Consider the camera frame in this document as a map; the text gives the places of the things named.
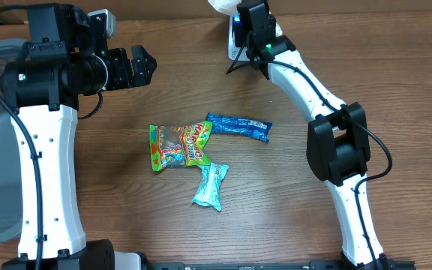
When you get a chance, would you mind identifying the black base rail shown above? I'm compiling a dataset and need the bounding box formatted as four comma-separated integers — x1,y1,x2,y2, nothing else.
140,260,418,270

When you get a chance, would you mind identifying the green Haribo candy bag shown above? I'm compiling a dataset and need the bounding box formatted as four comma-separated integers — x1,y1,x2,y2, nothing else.
149,121,212,172

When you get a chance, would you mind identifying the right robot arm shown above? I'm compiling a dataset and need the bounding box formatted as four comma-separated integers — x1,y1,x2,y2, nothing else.
236,1,390,269

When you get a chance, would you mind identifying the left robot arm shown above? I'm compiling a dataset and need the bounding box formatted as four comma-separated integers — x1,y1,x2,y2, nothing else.
0,3,157,270

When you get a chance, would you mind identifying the teal white snack packet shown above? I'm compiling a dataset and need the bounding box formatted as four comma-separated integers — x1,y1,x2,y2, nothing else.
192,163,229,212

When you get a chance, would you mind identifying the white barcode scanner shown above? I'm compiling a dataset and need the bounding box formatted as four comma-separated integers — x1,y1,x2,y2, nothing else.
228,14,249,62

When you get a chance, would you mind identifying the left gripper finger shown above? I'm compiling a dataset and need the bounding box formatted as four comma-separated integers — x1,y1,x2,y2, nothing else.
131,45,157,70
132,65,157,87

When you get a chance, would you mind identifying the blue snack packet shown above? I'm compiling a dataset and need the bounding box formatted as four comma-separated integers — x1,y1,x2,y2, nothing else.
205,113,272,143

